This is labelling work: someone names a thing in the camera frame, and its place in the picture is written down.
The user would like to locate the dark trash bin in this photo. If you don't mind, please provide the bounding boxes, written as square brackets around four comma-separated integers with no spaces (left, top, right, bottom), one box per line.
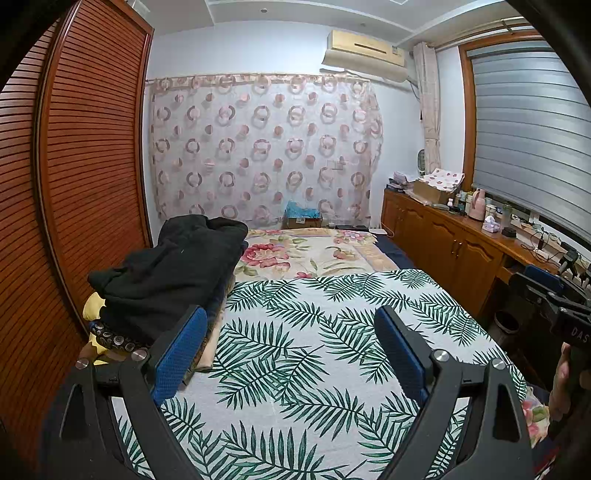
[493,311,523,348]

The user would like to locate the cardboard box with blue cloth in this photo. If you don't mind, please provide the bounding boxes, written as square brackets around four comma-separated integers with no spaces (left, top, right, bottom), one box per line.
[282,200,324,230]

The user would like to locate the grey window blind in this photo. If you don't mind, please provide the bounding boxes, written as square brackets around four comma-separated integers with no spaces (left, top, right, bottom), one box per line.
[465,39,591,228]

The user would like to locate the yellow pillow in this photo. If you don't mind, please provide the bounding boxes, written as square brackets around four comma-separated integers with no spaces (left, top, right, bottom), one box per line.
[82,293,114,357]

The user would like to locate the person's right hand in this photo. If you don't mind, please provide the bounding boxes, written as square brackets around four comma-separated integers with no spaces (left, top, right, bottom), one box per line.
[549,343,579,422]

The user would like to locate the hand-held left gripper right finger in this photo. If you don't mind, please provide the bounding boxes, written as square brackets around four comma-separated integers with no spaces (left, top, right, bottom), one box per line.
[374,305,537,480]

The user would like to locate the pink kettle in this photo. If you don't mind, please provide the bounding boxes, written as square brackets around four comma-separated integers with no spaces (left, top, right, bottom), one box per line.
[468,188,487,220]

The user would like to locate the white floral cloth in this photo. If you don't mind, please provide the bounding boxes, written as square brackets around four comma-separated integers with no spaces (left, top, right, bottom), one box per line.
[417,168,465,190]

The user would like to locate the dark blue bed sheet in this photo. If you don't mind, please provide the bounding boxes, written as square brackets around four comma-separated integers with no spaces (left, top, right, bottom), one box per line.
[370,232,417,271]

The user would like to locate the beige air conditioner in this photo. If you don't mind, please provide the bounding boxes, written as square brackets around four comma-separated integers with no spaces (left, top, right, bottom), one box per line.
[321,30,410,85]

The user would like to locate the floral blanket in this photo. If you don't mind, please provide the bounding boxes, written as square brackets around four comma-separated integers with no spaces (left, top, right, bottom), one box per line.
[232,227,551,449]

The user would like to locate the wooden louvred wardrobe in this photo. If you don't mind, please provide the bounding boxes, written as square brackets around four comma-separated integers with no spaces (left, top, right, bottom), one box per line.
[0,0,156,464]

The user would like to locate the wooden sideboard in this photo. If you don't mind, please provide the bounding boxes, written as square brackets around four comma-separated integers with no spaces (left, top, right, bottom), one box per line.
[380,186,574,325]

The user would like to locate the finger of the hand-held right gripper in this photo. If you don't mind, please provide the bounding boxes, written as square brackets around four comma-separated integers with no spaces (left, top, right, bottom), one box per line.
[525,264,566,297]
[509,271,561,320]

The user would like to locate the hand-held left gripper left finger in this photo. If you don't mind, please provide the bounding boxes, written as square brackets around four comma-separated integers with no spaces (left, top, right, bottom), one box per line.
[41,305,208,480]

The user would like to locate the circle print sheer curtain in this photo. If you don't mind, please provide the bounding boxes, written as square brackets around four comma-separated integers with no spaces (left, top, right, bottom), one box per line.
[144,73,385,230]

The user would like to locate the palm leaf print sheet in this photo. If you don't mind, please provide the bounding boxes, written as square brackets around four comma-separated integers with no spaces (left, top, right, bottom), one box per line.
[111,268,530,480]

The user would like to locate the black t-shirt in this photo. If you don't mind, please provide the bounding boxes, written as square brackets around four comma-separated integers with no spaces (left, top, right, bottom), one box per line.
[88,215,250,345]

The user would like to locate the beige floral window curtain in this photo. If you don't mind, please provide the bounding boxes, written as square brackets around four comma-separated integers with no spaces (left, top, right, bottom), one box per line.
[412,41,445,179]

